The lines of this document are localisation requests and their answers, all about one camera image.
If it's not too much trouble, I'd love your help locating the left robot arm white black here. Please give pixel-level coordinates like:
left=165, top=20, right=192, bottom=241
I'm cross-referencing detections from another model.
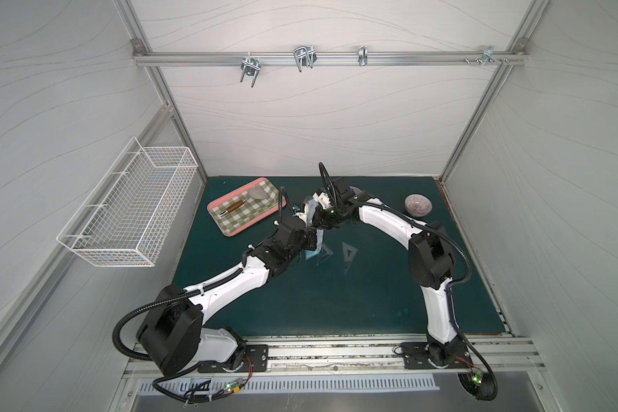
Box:
left=136, top=216, right=323, bottom=377

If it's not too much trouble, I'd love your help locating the metal u-bolt clamp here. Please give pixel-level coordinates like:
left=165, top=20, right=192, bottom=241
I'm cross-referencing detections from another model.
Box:
left=293, top=46, right=317, bottom=72
left=240, top=56, right=261, bottom=88

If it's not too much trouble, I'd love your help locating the green checkered cloth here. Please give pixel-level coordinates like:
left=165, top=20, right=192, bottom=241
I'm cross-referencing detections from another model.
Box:
left=212, top=181, right=283, bottom=233

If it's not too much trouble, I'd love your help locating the left black corrugated cable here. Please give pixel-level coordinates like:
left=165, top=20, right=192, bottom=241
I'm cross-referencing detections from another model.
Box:
left=112, top=264, right=245, bottom=362

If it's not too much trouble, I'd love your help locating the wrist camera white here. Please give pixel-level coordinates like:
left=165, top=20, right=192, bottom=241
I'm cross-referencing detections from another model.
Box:
left=312, top=192, right=333, bottom=210
left=291, top=204, right=308, bottom=225

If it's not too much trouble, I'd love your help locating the white vent strip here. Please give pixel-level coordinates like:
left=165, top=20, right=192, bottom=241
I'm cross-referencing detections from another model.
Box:
left=137, top=374, right=440, bottom=396

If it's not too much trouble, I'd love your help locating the right black corrugated cable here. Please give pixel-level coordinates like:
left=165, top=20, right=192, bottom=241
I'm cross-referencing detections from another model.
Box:
left=318, top=161, right=499, bottom=402

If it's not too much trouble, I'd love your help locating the aluminium top rail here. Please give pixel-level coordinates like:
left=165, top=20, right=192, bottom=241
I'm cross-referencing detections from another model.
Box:
left=133, top=49, right=530, bottom=67

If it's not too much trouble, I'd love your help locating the white wire basket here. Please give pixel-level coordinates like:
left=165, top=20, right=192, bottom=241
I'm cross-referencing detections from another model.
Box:
left=57, top=137, right=198, bottom=268

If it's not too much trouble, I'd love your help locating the clear triangle ruler small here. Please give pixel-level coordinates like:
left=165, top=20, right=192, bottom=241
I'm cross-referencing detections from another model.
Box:
left=342, top=242, right=358, bottom=274

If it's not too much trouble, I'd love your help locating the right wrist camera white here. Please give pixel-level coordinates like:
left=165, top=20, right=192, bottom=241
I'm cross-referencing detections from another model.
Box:
left=312, top=192, right=333, bottom=210

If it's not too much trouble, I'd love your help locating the metal bracket clip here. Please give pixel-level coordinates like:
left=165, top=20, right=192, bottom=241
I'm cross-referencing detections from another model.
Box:
left=358, top=46, right=368, bottom=67

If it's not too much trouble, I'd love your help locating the black corrugated cable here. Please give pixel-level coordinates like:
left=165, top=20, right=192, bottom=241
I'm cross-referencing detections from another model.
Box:
left=318, top=161, right=499, bottom=402
left=112, top=264, right=245, bottom=362

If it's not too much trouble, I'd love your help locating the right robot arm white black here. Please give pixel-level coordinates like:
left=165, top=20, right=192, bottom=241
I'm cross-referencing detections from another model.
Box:
left=311, top=175, right=465, bottom=368

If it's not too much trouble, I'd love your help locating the metal u-bolt clamp middle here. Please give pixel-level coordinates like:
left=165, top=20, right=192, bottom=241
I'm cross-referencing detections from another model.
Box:
left=293, top=46, right=317, bottom=72

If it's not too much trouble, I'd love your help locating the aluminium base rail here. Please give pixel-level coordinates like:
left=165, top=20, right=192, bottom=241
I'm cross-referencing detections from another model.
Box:
left=123, top=336, right=547, bottom=379

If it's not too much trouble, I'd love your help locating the pink tray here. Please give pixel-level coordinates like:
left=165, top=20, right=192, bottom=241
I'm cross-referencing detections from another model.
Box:
left=207, top=177, right=288, bottom=238

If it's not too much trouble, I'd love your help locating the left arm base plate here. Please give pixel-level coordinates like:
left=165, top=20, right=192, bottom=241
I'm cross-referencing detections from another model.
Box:
left=197, top=343, right=270, bottom=374

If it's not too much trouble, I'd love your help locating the striped ceramic bowl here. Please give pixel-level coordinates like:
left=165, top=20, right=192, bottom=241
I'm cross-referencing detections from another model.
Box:
left=404, top=194, right=433, bottom=217

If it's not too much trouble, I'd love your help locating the metal bracket right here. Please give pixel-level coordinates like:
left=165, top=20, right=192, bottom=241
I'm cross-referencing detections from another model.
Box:
left=463, top=46, right=510, bottom=67

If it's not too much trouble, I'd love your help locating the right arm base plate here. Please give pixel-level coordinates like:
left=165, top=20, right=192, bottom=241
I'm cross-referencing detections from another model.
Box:
left=398, top=339, right=471, bottom=370

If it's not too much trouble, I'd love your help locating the wooden handled spatula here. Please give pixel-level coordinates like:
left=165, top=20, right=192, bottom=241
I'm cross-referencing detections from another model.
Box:
left=219, top=185, right=269, bottom=217

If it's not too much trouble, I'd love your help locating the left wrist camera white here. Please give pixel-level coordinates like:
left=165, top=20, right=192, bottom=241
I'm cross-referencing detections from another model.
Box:
left=291, top=204, right=308, bottom=225

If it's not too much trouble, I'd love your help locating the metal u-bolt clamp left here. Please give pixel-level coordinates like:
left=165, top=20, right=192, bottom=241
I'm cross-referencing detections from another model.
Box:
left=240, top=56, right=261, bottom=88

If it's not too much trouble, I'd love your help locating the clear triangle ruler large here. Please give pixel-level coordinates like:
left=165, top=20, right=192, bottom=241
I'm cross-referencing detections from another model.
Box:
left=316, top=244, right=334, bottom=266

